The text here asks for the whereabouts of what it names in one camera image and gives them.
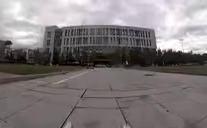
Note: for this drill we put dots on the vehicle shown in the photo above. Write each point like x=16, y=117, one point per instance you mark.
x=90, y=66

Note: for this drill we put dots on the grey paved plaza ground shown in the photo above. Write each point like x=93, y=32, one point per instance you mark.
x=104, y=83

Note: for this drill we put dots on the large pale multi-storey building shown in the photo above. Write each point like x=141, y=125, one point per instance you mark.
x=101, y=36

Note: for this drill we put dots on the manhole cover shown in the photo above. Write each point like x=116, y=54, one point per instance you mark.
x=148, y=74

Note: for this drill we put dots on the robot's own part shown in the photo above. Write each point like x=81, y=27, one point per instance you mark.
x=67, y=125
x=126, y=126

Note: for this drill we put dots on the row of dark trees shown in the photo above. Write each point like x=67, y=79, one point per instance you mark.
x=171, y=57

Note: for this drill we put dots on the lamp pole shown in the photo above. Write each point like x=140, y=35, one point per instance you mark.
x=182, y=45

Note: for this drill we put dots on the grass strip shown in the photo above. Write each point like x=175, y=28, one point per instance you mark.
x=191, y=69
x=21, y=68

